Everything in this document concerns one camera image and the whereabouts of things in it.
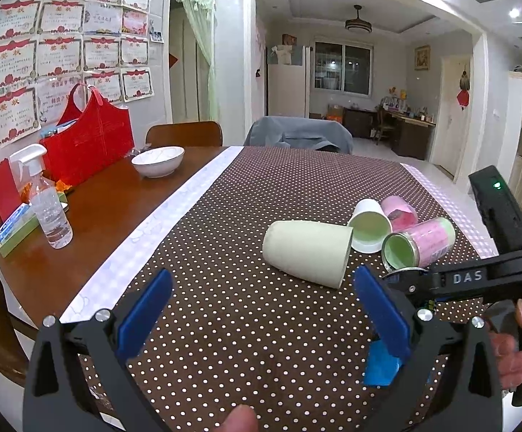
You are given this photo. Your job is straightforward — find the green tray organizer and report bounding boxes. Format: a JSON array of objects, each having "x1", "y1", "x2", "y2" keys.
[{"x1": 0, "y1": 193, "x2": 69, "y2": 257}]

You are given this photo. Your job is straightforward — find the cream plastic cup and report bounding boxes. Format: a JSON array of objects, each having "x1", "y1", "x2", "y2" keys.
[{"x1": 262, "y1": 220, "x2": 352, "y2": 290}]

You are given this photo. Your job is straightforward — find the ceiling lamp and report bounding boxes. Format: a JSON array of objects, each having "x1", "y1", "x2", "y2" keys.
[{"x1": 345, "y1": 4, "x2": 372, "y2": 33}]

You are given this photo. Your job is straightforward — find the red tote bag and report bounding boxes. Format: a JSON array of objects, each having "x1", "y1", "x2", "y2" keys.
[{"x1": 39, "y1": 86, "x2": 134, "y2": 186}]

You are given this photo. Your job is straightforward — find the small framed wall picture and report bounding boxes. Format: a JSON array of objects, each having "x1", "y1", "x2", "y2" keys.
[{"x1": 414, "y1": 45, "x2": 431, "y2": 70}]

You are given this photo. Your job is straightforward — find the pink plastic cup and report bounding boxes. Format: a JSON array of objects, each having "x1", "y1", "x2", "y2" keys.
[{"x1": 380, "y1": 195, "x2": 419, "y2": 232}]

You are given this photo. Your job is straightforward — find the brown polka dot tablecloth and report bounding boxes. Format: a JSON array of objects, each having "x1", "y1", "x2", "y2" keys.
[{"x1": 62, "y1": 144, "x2": 500, "y2": 432}]

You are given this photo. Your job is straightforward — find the person's right hand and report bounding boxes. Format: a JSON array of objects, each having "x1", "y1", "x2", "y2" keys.
[{"x1": 490, "y1": 300, "x2": 522, "y2": 389}]

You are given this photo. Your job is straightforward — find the clear spray bottle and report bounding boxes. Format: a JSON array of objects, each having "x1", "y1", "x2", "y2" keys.
[{"x1": 9, "y1": 143, "x2": 73, "y2": 250}]

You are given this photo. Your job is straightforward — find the red paper box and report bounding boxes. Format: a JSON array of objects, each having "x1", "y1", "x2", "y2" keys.
[{"x1": 0, "y1": 159, "x2": 22, "y2": 221}]

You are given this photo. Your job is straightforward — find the white refrigerator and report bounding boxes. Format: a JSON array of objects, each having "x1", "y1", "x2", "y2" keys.
[{"x1": 267, "y1": 45, "x2": 311, "y2": 118}]

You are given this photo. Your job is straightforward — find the brown wooden chair back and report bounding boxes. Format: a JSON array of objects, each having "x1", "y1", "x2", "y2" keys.
[{"x1": 146, "y1": 121, "x2": 223, "y2": 147}]

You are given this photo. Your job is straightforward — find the white ceramic bowl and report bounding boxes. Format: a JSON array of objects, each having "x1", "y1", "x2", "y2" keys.
[{"x1": 131, "y1": 146, "x2": 185, "y2": 179}]

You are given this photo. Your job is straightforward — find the dark wooden desk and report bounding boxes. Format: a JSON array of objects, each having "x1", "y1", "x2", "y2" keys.
[{"x1": 374, "y1": 108, "x2": 435, "y2": 160}]

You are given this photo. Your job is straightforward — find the orange cardboard boxes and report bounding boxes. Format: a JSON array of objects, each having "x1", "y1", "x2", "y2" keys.
[{"x1": 309, "y1": 104, "x2": 345, "y2": 124}]

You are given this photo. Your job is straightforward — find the window with bars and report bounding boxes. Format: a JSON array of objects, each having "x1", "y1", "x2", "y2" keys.
[{"x1": 314, "y1": 41, "x2": 373, "y2": 96}]

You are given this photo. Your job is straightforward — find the person's left hand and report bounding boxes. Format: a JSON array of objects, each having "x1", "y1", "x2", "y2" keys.
[{"x1": 215, "y1": 405, "x2": 259, "y2": 432}]

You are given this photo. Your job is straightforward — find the white paper cup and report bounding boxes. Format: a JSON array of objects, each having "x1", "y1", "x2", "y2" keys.
[{"x1": 347, "y1": 199, "x2": 392, "y2": 255}]

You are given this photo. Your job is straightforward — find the chair with grey jacket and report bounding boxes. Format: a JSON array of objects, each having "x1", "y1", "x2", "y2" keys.
[{"x1": 243, "y1": 116, "x2": 354, "y2": 154}]

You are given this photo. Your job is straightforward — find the green door curtain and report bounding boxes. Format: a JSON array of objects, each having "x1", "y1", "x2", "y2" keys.
[{"x1": 178, "y1": 0, "x2": 218, "y2": 121}]

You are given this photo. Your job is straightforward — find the pink green cylindrical cup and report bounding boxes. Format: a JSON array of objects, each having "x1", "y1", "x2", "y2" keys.
[{"x1": 381, "y1": 217, "x2": 456, "y2": 271}]

